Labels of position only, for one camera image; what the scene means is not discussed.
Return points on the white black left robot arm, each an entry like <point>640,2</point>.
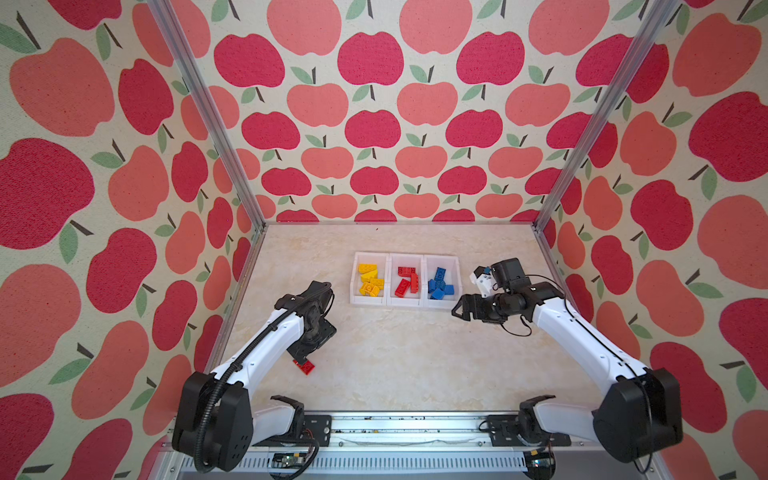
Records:
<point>215,424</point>

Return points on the white bin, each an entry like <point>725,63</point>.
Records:
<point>410,300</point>
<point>452,277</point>
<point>382,261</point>

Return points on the yellow curved brick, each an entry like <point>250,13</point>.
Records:
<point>367,268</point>
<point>366,277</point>

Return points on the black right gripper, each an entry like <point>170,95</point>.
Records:
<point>476,313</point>

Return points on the aluminium corner post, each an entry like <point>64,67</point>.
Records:
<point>173,33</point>
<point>659,13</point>

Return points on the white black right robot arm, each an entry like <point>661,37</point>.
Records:
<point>640,412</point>

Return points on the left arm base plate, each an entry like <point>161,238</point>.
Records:
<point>314,427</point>

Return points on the right aluminium corner post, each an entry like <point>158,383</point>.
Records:
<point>659,13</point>

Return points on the left aluminium corner post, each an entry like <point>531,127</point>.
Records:
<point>173,33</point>

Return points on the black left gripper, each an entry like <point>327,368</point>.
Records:
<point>303,350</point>

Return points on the aluminium front rail frame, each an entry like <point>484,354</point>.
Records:
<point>454,445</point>

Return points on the red long brick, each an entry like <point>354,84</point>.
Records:
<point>414,283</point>

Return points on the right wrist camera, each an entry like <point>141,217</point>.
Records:
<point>506,276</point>

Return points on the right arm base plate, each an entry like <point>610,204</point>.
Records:
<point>504,431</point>

